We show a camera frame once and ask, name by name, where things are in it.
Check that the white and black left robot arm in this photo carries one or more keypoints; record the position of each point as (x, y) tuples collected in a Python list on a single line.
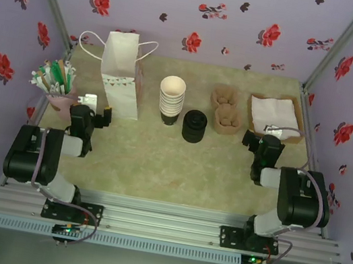
[(32, 154)]

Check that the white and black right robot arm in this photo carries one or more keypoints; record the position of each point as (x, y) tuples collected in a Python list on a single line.
[(304, 202)]

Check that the pink straw holder cup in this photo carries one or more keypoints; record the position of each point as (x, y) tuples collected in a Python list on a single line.
[(61, 108)]

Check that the brown cardboard tray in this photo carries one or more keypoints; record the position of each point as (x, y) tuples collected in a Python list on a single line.
[(297, 140)]

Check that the stack of brown pulp carriers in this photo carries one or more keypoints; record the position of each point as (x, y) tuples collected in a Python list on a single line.
[(225, 116)]

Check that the stack of white napkins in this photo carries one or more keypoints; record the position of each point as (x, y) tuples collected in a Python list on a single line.
[(275, 112)]

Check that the white wrapped straw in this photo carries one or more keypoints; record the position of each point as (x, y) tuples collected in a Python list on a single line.
[(35, 79), (70, 69)]

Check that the stack of black lids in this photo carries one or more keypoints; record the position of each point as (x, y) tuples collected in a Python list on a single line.
[(194, 125)]

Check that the brown wooden stirrer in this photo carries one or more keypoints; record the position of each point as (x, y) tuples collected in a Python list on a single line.
[(62, 65)]

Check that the stack of paper cups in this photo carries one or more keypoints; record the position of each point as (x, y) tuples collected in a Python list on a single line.
[(173, 87)]

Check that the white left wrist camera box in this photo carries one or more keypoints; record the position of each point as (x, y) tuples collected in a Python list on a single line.
[(88, 99)]

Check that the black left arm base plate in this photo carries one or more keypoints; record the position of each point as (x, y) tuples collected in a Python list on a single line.
[(93, 214)]

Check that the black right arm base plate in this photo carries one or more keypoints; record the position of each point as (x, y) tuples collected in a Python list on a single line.
[(228, 237)]

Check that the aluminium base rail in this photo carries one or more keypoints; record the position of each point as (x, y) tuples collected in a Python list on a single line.
[(161, 220)]

